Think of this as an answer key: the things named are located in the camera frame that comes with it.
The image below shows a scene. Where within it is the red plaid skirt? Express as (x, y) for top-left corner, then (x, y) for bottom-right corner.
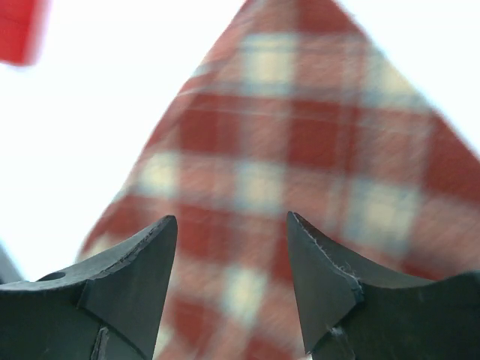
(81, 1), (479, 359)

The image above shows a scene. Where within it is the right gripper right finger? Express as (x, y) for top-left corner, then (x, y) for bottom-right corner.
(286, 212), (479, 360)

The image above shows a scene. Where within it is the red plastic bin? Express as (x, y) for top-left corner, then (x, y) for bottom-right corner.
(0, 0), (50, 67)

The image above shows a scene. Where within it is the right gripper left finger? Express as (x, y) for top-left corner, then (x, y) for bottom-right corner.
(1, 215), (177, 360)

